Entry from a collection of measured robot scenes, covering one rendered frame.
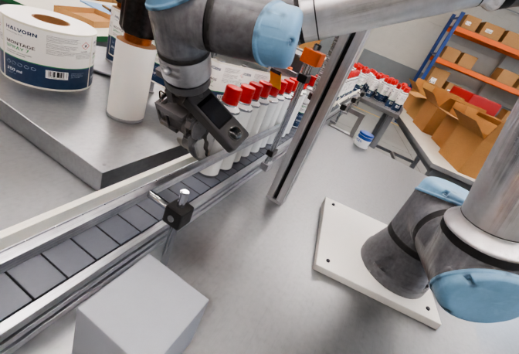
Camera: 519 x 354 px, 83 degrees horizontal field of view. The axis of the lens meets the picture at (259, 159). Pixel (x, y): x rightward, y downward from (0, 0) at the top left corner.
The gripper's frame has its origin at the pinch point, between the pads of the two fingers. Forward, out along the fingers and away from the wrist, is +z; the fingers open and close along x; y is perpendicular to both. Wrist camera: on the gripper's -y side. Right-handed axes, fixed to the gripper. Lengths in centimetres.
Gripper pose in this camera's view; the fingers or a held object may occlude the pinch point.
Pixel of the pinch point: (205, 157)
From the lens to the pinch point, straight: 62.4
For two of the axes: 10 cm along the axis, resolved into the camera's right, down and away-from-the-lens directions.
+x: -5.4, 6.5, -5.3
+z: -0.9, 5.8, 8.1
